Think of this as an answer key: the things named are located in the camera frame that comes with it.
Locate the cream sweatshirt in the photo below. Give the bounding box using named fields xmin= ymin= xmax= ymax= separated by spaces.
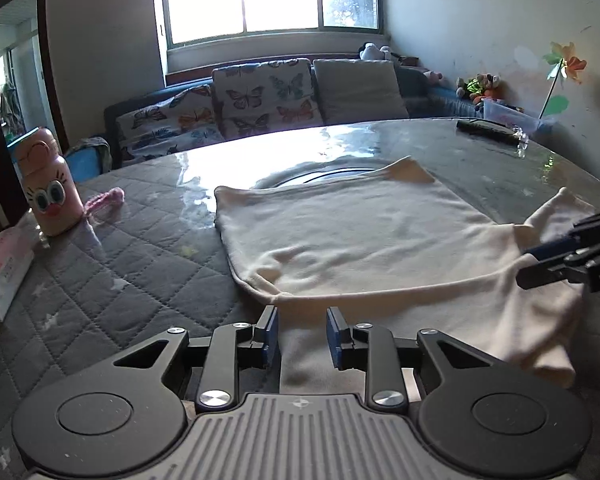
xmin=215 ymin=158 xmax=592 ymax=393

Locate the grey quilted star tablecloth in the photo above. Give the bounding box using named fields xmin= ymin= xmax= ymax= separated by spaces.
xmin=0 ymin=119 xmax=600 ymax=479

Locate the black remote control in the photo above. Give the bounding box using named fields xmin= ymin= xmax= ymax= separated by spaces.
xmin=456 ymin=118 xmax=520 ymax=145

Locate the clear plastic bin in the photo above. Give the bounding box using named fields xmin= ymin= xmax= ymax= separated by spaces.
xmin=483 ymin=99 xmax=541 ymax=136

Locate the colourful plush toy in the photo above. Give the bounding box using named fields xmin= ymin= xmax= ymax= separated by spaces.
xmin=455 ymin=73 xmax=502 ymax=105

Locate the colourful paper pinwheel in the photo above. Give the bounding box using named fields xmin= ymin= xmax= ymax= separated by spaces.
xmin=539 ymin=41 xmax=588 ymax=119

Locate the butterfly cushion left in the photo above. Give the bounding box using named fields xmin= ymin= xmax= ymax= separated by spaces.
xmin=116 ymin=84 xmax=224 ymax=167

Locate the butterfly cushion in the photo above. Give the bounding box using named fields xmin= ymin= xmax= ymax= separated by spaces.
xmin=116 ymin=84 xmax=224 ymax=167
xmin=212 ymin=58 xmax=324 ymax=140

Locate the pink cartoon water bottle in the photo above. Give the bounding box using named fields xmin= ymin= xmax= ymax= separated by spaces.
xmin=14 ymin=128 xmax=84 ymax=236

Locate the white tissue box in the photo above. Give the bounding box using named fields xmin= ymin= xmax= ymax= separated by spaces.
xmin=0 ymin=217 xmax=36 ymax=323

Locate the grey plain cushion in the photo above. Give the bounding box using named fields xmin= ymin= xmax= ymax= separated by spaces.
xmin=313 ymin=60 xmax=408 ymax=125

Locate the butterfly cushion right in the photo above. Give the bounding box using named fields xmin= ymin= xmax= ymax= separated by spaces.
xmin=212 ymin=58 xmax=324 ymax=140

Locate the white plush toy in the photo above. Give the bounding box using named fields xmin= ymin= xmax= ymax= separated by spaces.
xmin=358 ymin=42 xmax=392 ymax=61

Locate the pink bottle strap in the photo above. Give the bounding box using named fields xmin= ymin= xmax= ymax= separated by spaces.
xmin=82 ymin=186 xmax=127 ymax=217

